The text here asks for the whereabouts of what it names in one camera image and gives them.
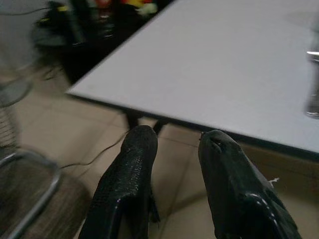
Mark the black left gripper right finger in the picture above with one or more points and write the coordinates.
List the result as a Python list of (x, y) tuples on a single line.
[(231, 179)]

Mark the shiny metal cup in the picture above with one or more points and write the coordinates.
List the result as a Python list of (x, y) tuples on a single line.
[(312, 84)]

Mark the white rectangular table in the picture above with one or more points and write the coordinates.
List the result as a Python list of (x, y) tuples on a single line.
[(214, 62)]

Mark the metal frame chair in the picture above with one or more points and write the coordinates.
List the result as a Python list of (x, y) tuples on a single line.
[(30, 189)]

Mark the colourful toy pile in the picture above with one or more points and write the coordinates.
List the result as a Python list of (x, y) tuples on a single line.
[(124, 6)]

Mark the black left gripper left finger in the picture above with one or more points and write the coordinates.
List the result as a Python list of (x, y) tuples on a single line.
[(129, 169)]

